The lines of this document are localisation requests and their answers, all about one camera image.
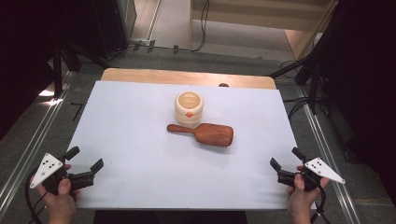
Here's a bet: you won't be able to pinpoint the cream ribbed cup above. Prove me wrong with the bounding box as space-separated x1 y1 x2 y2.
174 91 205 128

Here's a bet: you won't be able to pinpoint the brown wooden hairbrush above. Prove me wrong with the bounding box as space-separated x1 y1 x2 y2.
166 122 234 148

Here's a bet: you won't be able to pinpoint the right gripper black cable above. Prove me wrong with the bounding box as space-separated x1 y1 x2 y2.
310 183 332 224

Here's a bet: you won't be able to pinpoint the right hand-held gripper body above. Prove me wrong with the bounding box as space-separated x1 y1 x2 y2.
276 157 347 192

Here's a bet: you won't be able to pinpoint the white board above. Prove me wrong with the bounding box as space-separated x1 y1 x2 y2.
65 80 318 211

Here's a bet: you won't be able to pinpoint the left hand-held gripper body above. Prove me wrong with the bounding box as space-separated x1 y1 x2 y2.
30 152 96 196

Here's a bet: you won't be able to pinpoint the light wooden table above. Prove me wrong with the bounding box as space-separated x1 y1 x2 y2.
101 67 277 91

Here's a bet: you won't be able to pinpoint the black hanging cable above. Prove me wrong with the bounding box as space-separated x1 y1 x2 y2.
189 0 210 52

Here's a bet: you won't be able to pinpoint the person's left hand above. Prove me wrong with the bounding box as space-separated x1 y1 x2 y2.
35 163 80 216

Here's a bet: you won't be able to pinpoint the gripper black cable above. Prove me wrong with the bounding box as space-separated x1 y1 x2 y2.
310 183 332 224
24 175 48 224

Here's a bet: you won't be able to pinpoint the beige wooden platform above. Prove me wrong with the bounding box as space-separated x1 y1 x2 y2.
189 0 340 62

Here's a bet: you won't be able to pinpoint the metal floor rail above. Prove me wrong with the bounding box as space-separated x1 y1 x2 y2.
294 86 362 224
0 70 78 214

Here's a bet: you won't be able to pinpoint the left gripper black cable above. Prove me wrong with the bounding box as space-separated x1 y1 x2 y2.
24 175 48 224

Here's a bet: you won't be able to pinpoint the black cabinet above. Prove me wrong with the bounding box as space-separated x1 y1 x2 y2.
92 0 138 60

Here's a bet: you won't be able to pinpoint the person's right hand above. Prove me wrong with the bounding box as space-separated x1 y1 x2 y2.
288 165 331 212

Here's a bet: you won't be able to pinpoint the black metal stand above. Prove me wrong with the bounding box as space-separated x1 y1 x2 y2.
269 46 326 116
50 38 110 99

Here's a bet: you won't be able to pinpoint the black floor cables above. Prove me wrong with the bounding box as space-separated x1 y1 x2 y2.
279 60 332 120

